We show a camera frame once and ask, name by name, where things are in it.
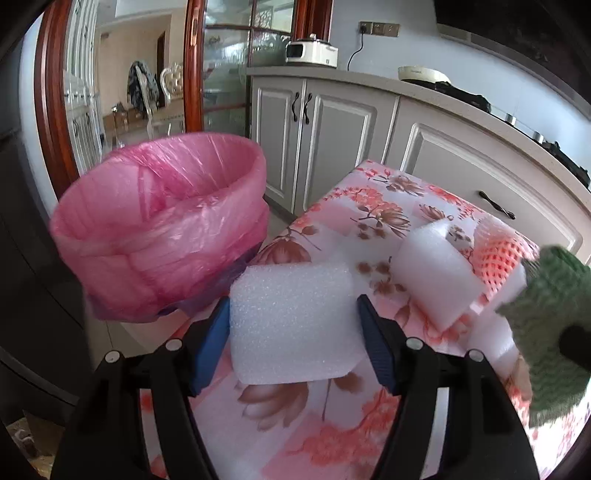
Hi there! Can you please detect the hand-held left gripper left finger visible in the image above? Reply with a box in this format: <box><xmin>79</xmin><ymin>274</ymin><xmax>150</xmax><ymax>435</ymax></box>
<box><xmin>51</xmin><ymin>298</ymin><xmax>230</xmax><ymax>480</ymax></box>

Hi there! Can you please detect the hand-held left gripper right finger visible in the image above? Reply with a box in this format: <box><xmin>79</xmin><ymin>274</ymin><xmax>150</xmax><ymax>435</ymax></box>
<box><xmin>356</xmin><ymin>294</ymin><xmax>541</xmax><ymax>480</ymax></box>

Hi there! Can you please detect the large white foam block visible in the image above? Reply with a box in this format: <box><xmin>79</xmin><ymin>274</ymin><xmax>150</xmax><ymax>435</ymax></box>
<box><xmin>229</xmin><ymin>264</ymin><xmax>368</xmax><ymax>385</ymax></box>

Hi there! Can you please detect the white foam sheet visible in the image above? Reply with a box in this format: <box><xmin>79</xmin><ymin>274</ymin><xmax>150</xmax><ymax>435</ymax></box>
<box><xmin>468</xmin><ymin>268</ymin><xmax>532</xmax><ymax>381</ymax></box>

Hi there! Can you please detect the bin with pink plastic liner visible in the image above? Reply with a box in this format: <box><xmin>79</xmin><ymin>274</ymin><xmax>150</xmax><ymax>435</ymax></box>
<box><xmin>48</xmin><ymin>133</ymin><xmax>271</xmax><ymax>324</ymax></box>

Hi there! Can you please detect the green sponge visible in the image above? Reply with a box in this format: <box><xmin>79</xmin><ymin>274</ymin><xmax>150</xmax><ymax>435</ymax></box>
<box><xmin>494</xmin><ymin>246</ymin><xmax>591</xmax><ymax>428</ymax></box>

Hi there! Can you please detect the small white foam block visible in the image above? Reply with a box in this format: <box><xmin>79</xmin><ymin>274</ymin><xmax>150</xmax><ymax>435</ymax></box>
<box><xmin>392</xmin><ymin>218</ymin><xmax>488</xmax><ymax>333</ymax></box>

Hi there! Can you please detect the pink floral tablecloth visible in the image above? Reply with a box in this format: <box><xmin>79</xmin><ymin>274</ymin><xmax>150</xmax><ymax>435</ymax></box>
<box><xmin>139</xmin><ymin>159</ymin><xmax>591</xmax><ymax>480</ymax></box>

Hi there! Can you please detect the dark furniture panel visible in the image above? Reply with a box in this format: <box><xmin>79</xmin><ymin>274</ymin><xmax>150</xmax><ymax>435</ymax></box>
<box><xmin>0</xmin><ymin>129</ymin><xmax>93</xmax><ymax>416</ymax></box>

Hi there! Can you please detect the grey kitchen cabinet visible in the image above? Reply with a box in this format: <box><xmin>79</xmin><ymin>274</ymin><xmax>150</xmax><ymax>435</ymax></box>
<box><xmin>247</xmin><ymin>74</ymin><xmax>591</xmax><ymax>268</ymax></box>

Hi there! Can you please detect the wooden framed glass door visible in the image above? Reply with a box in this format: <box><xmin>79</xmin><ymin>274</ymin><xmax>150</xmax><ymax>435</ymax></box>
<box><xmin>185</xmin><ymin>0</ymin><xmax>333</xmax><ymax>139</ymax></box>

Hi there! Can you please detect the black gas stove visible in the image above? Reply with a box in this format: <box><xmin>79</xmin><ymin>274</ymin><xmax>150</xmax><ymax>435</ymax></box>
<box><xmin>436</xmin><ymin>80</ymin><xmax>591</xmax><ymax>188</ymax></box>

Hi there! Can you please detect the chair draped with dark clothes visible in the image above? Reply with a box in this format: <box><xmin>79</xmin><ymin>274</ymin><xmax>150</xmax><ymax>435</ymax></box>
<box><xmin>127</xmin><ymin>60</ymin><xmax>160</xmax><ymax>139</ymax></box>

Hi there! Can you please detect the white ornate dining chair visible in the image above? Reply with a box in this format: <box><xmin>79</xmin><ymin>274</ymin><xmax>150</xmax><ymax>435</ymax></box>
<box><xmin>159</xmin><ymin>62</ymin><xmax>185</xmax><ymax>109</ymax></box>

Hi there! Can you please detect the beige speckled kitchen countertop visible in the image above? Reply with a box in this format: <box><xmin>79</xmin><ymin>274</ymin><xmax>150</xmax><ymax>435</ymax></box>
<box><xmin>246</xmin><ymin>23</ymin><xmax>591</xmax><ymax>195</ymax></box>

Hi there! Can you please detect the white electric griddle pan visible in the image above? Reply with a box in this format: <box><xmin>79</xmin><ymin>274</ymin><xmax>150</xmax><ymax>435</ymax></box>
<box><xmin>398</xmin><ymin>65</ymin><xmax>455</xmax><ymax>90</ymax></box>

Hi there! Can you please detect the white electric cooker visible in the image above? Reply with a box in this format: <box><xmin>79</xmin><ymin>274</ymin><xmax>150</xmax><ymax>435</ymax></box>
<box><xmin>285</xmin><ymin>34</ymin><xmax>339</xmax><ymax>70</ymax></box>

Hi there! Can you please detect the black drawer handle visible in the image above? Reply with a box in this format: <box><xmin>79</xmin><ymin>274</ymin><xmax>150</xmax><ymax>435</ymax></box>
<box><xmin>478</xmin><ymin>190</ymin><xmax>517</xmax><ymax>220</ymax></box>

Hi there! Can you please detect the white panelled wall cabinet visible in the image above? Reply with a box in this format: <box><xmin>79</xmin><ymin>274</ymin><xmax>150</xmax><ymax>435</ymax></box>
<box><xmin>64</xmin><ymin>0</ymin><xmax>106</xmax><ymax>162</ymax></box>

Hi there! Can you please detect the red-brown wooden door frame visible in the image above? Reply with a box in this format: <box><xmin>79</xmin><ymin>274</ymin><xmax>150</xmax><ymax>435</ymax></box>
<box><xmin>33</xmin><ymin>0</ymin><xmax>81</xmax><ymax>185</ymax></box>

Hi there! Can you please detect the black power cable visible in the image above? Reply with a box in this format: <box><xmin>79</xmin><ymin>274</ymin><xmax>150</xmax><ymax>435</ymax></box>
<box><xmin>346</xmin><ymin>30</ymin><xmax>368</xmax><ymax>71</ymax></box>

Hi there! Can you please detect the wall socket panel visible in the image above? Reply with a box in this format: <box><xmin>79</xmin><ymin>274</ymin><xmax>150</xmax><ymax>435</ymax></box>
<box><xmin>359</xmin><ymin>21</ymin><xmax>400</xmax><ymax>38</ymax></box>

